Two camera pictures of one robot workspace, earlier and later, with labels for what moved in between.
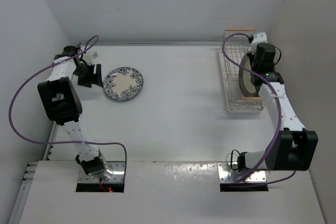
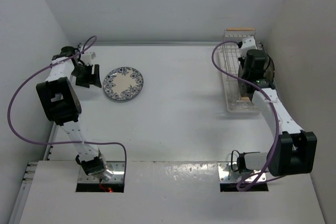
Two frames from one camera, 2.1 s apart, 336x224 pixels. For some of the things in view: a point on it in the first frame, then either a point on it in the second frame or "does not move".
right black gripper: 251,57 -> 243,58
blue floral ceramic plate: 123,83 does not move
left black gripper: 93,78 does not move
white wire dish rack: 236,42 does not move
